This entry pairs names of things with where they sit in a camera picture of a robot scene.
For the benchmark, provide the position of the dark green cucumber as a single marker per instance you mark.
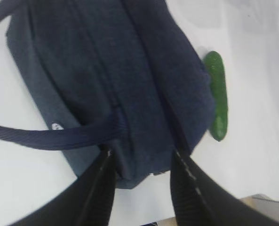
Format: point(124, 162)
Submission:
point(214, 66)

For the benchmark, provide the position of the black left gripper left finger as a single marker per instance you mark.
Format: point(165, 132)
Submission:
point(87, 202)

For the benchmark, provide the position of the navy blue lunch bag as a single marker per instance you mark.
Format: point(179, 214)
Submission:
point(119, 73)

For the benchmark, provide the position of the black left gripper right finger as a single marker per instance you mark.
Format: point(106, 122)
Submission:
point(200, 201)

